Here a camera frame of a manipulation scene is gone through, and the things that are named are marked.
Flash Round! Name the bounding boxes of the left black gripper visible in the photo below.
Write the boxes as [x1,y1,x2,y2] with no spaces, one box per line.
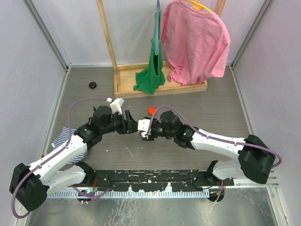
[101,110,139,134]

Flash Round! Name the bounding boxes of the orange earbud case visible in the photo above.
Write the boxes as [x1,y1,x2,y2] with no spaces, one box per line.
[148,107,156,115]

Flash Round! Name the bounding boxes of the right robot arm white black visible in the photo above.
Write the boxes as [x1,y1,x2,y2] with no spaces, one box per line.
[137,111,276,186]

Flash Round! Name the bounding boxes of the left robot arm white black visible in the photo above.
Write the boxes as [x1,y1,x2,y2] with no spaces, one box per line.
[9,104,137,212]

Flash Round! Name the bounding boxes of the black earbud case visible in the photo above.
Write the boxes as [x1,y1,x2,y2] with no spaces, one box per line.
[88,82,97,89]

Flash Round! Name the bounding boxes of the green tank top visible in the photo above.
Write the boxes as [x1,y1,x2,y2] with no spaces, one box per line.
[133,13,166,95]

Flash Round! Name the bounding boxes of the wooden clothes rack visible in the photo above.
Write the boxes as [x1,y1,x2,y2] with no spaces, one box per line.
[95,0,227,100]

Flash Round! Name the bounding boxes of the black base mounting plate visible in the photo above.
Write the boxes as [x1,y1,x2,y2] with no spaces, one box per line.
[80,169,221,192]

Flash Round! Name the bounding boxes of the blue white striped cloth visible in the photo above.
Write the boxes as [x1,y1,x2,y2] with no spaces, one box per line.
[51,127,88,165]

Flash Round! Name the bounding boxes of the pink t-shirt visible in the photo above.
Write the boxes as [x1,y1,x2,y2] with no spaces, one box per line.
[161,0,230,86]

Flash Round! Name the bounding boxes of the grey-blue clothes hanger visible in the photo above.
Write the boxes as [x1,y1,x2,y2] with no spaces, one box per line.
[154,0,161,56]

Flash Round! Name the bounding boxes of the yellow clothes hanger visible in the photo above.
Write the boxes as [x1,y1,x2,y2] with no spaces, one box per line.
[184,0,213,13]

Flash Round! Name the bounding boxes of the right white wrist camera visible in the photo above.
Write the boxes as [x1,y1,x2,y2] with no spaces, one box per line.
[137,119,150,139]

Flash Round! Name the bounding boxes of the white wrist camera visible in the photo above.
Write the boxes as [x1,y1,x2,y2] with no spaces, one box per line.
[106,97,124,115]
[137,119,150,139]

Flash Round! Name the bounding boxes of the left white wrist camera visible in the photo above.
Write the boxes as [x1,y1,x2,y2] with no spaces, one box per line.
[106,97,124,115]

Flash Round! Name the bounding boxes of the grey slotted cable duct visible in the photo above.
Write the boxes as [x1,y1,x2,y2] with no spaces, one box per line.
[48,186,210,199]

